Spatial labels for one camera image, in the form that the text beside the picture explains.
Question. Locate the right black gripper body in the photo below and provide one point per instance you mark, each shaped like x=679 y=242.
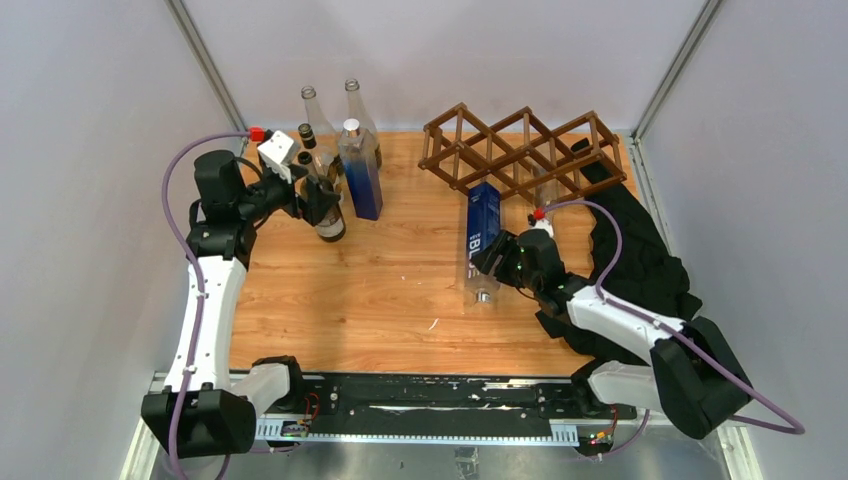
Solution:
x=529 y=279

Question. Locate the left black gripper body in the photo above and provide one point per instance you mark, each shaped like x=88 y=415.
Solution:
x=266 y=196

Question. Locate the dark green wine bottle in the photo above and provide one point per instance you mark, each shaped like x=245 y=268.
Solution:
x=332 y=227

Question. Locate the clear bottle black cap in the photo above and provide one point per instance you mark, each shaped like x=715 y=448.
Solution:
x=325 y=160

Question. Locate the blue clear square bottle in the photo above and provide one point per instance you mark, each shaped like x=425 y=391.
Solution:
x=357 y=150

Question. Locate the clear glass bottle gold label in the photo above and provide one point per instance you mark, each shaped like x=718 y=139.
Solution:
x=357 y=110

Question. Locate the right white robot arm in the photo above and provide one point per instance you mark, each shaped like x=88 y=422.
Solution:
x=684 y=369

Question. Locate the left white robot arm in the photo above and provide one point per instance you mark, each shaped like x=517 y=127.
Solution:
x=200 y=411

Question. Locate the brown wooden wine rack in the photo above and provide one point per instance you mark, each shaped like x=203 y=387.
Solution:
x=520 y=154

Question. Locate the black cloth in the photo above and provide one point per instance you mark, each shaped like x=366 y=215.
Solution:
x=646 y=275

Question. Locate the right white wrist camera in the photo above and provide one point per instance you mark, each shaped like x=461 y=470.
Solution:
x=544 y=225

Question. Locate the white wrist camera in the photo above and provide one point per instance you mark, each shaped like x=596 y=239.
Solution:
x=278 y=152
x=544 y=225

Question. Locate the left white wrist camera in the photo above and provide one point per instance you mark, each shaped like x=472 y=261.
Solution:
x=278 y=152

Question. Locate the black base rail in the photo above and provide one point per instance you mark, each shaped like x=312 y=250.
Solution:
x=440 y=409

